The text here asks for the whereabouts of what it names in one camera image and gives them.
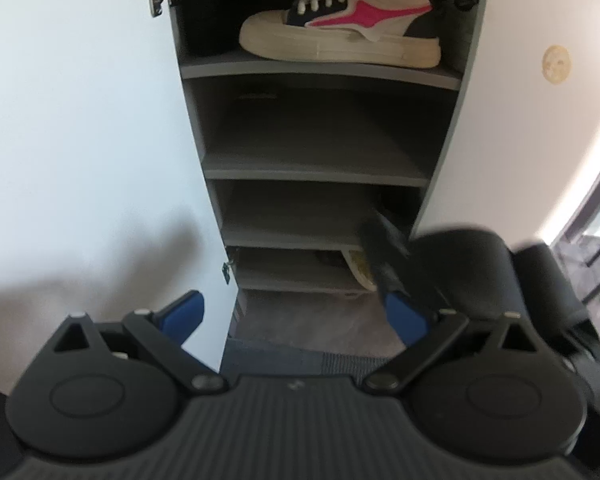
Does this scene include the dark grey shoe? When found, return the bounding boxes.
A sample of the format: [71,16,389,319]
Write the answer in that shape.
[405,0,482,72]

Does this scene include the grey shoe cabinet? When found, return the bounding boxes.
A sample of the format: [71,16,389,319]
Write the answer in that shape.
[162,0,493,361]

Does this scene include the grey striped floor mat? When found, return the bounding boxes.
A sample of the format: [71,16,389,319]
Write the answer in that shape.
[219,335,411,378]

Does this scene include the cream yellow shoe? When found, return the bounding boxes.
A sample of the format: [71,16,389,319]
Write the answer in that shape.
[340,247,381,293]

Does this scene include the white sneaker with pink star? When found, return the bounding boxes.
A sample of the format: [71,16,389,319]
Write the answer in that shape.
[238,0,442,68]

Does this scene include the white cabinet door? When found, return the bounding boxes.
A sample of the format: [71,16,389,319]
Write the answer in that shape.
[0,0,241,376]

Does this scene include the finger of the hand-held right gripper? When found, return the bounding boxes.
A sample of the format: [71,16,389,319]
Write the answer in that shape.
[555,329,600,417]

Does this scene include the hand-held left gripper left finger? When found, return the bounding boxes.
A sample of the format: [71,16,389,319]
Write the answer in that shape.
[53,290,229,394]

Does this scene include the round yellow sticker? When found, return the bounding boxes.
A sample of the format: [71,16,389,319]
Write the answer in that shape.
[541,44,573,84]

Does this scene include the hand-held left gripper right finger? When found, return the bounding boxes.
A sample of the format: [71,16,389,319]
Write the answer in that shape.
[364,292,544,394]

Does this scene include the dark grey slipper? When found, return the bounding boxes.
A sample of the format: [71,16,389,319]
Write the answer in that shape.
[358,209,523,323]

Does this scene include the white cabinet front panel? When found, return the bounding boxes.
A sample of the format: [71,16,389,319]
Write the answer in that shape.
[411,0,600,261]

